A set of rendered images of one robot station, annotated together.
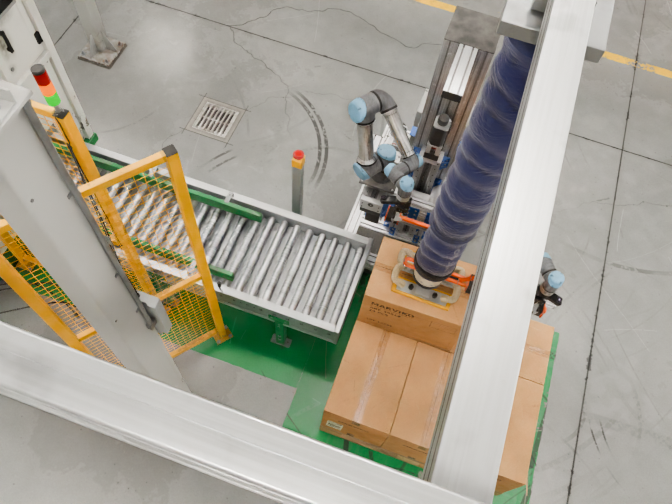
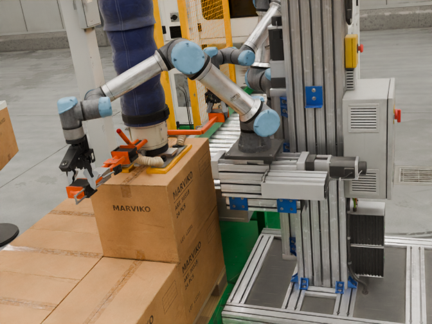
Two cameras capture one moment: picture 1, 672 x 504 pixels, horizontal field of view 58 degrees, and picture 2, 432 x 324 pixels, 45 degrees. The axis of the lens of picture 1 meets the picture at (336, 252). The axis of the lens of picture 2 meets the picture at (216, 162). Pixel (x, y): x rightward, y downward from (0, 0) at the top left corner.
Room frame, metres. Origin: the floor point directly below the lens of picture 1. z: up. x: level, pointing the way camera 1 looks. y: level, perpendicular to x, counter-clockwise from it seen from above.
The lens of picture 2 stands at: (2.25, -2.90, 1.88)
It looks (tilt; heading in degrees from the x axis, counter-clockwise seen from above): 22 degrees down; 99
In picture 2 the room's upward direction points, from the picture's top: 7 degrees counter-clockwise
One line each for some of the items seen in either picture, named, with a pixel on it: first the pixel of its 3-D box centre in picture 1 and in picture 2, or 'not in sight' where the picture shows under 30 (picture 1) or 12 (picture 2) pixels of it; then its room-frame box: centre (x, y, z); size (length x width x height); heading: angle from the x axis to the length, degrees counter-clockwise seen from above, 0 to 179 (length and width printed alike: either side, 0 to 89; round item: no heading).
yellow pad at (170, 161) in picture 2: not in sight; (170, 155); (1.64, -0.55, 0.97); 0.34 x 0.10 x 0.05; 78
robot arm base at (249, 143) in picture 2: not in sight; (254, 136); (2.07, -0.69, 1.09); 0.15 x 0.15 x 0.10
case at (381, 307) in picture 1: (417, 294); (158, 194); (1.54, -0.52, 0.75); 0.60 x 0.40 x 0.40; 80
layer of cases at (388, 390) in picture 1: (437, 376); (93, 288); (1.19, -0.75, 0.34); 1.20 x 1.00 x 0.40; 78
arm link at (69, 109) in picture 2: (553, 281); (70, 112); (1.43, -1.10, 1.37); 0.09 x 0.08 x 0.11; 23
